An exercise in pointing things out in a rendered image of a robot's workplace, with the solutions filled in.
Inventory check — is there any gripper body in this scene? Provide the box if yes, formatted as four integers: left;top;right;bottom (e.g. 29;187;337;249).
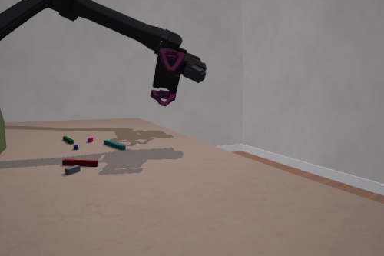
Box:
153;56;181;94

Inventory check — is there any green rod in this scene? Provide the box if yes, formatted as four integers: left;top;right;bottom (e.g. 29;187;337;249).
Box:
63;136;74;145

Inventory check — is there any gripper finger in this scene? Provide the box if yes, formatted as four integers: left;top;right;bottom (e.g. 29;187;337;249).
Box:
158;49;185;71
151;90;176;106

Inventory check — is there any dark red rectangular bar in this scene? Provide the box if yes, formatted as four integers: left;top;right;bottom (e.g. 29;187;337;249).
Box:
62;159;98;167

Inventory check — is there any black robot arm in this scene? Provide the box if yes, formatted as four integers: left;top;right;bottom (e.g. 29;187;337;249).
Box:
0;0;207;83

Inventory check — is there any turquoise rod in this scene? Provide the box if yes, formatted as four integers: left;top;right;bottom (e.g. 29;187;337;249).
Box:
104;140;126;151

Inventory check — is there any grey rod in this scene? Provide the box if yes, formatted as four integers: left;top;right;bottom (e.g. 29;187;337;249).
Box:
65;165;81;175

